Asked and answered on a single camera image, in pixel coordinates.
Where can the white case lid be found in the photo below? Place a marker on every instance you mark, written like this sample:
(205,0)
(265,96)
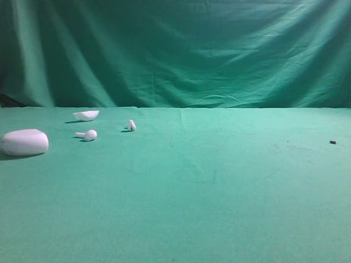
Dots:
(86,116)

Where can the white earbud charging case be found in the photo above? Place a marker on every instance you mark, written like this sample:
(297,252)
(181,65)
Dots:
(26,142)

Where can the white earbud lying flat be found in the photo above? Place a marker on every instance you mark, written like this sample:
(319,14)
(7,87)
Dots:
(90,135)

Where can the white earbud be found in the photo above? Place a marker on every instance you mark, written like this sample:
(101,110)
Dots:
(131,126)
(90,135)

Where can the green backdrop cloth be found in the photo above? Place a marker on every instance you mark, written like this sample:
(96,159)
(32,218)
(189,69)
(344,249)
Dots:
(226,54)

